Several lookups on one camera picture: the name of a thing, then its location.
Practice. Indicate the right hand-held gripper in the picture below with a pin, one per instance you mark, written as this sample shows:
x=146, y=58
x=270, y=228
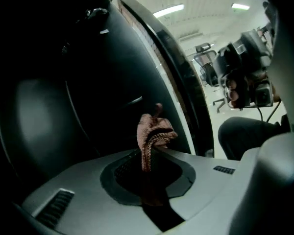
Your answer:
x=251, y=76

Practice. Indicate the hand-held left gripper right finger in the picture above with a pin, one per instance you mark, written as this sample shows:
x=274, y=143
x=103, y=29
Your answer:
x=210, y=180

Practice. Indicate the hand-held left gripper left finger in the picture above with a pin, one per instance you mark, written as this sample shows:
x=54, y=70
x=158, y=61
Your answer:
x=83, y=204

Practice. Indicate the black refrigerator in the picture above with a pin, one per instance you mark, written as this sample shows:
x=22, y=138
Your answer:
x=88, y=82

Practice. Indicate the person's right hand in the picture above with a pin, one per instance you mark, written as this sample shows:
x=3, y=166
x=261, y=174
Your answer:
x=236, y=92

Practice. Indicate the small ceiling light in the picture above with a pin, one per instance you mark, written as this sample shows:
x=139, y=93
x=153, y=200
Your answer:
x=240, y=7

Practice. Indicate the ceiling air vent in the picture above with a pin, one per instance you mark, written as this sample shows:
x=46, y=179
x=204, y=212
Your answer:
x=191, y=34

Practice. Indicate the person's black clothing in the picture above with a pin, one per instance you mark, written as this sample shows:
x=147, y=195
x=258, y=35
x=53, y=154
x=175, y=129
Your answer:
x=245, y=136

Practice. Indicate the long ceiling light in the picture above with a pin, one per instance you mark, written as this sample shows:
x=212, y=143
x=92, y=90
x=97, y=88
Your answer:
x=169, y=10

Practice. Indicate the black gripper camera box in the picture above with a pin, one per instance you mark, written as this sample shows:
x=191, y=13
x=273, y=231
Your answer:
x=263, y=95

